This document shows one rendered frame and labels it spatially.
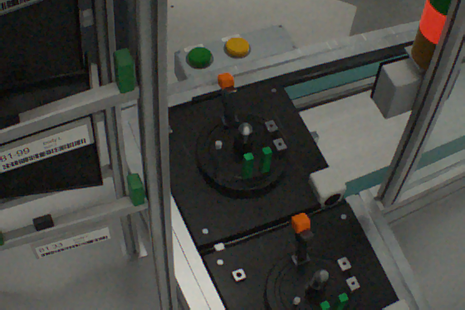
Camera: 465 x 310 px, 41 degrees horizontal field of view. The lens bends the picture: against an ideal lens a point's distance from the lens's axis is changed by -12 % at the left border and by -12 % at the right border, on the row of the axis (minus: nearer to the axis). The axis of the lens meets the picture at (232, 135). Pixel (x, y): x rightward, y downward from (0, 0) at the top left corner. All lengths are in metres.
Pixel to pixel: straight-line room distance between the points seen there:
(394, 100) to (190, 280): 0.38
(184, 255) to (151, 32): 0.58
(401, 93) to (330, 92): 0.37
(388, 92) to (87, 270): 0.55
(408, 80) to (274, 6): 0.65
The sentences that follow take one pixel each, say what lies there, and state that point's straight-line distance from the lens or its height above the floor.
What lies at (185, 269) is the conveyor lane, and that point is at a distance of 0.97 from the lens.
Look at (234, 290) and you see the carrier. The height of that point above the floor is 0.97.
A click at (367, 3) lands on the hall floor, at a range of 2.83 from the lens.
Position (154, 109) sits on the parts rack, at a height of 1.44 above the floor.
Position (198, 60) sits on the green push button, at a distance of 1.17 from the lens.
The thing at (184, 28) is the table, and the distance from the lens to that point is 1.38.
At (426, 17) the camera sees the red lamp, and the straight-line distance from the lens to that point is 0.79.
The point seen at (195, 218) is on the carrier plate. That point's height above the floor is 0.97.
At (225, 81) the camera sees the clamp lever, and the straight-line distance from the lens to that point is 1.02.
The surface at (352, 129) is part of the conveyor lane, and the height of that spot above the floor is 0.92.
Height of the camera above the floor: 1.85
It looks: 54 degrees down
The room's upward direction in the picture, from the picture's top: 6 degrees clockwise
